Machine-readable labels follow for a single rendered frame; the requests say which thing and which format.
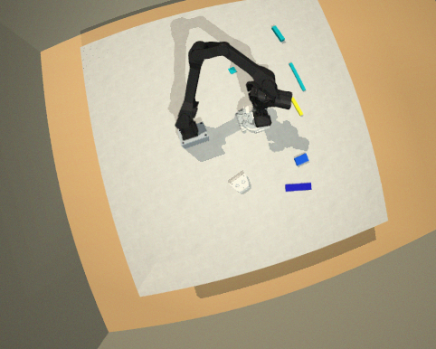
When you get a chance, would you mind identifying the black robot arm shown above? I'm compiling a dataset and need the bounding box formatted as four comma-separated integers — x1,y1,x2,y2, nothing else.
175,41,293,141

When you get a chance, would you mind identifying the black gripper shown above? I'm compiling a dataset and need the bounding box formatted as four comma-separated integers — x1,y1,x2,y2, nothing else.
246,81,271,127

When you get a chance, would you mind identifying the dark blue flat bar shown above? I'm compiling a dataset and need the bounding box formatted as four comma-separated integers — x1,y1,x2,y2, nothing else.
285,183,311,191

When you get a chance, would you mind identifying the small blue block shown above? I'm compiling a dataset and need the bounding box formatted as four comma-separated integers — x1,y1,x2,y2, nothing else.
294,153,309,165

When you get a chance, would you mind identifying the teal rectangular bar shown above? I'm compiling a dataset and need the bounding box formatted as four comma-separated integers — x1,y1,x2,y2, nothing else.
271,26,285,42

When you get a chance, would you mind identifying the yellow flat bar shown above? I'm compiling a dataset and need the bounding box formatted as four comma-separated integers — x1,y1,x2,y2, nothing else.
291,97,303,116

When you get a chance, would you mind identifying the teal long thin bar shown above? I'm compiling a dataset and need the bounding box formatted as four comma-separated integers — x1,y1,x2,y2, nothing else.
289,63,306,91

